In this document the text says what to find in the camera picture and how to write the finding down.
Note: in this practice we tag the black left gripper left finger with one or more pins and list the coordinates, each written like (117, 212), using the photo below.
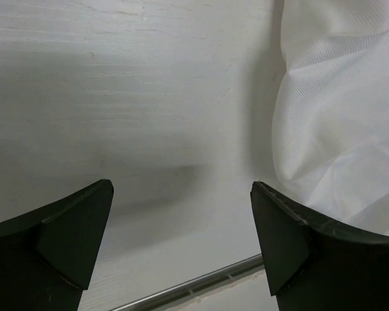
(47, 256)

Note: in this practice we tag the aluminium table edge rail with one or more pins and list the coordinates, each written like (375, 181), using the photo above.
(194, 288)

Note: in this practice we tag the white pleated skirt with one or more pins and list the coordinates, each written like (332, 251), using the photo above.
(330, 130)

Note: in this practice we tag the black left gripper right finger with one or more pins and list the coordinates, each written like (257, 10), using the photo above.
(314, 262)

